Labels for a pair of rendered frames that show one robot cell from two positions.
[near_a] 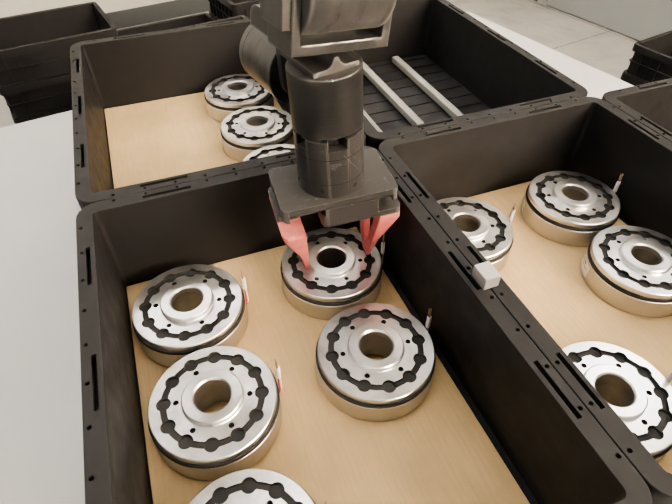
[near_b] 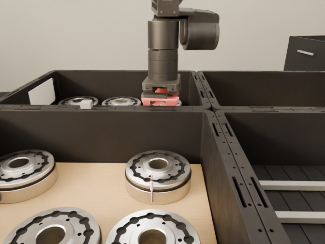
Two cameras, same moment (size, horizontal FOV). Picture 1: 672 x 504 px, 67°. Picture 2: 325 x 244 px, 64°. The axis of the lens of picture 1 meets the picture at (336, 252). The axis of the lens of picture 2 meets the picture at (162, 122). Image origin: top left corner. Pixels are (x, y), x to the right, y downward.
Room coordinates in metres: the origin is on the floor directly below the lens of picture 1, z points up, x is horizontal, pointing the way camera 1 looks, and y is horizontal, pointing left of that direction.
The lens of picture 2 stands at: (0.55, -0.46, 1.09)
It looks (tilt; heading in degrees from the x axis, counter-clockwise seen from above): 24 degrees down; 113
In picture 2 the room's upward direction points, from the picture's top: straight up
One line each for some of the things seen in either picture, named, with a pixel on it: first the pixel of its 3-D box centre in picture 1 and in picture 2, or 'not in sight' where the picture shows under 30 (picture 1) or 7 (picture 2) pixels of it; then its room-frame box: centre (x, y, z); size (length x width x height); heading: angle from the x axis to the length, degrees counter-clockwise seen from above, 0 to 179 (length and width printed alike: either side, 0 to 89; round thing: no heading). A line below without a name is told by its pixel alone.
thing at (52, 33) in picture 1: (68, 89); not in sight; (1.71, 0.96, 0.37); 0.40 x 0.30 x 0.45; 122
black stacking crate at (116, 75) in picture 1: (207, 129); (287, 112); (0.60, 0.17, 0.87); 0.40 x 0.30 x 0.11; 21
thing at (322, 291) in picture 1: (331, 262); not in sight; (0.36, 0.00, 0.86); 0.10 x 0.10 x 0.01
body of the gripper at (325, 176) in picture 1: (330, 160); (162, 68); (0.36, 0.00, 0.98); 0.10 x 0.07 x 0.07; 106
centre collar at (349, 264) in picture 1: (331, 259); not in sight; (0.36, 0.00, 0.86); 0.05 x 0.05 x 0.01
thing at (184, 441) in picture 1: (213, 400); (121, 103); (0.21, 0.10, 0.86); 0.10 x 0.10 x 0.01
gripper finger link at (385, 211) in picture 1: (352, 219); (161, 106); (0.37, -0.02, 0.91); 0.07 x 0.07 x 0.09; 16
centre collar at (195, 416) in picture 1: (212, 397); (121, 101); (0.21, 0.10, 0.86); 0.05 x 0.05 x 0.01
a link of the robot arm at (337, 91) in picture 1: (321, 90); (166, 35); (0.37, 0.01, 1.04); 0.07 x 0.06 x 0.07; 32
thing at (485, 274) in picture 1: (486, 275); (86, 104); (0.27, -0.12, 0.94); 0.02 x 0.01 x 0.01; 21
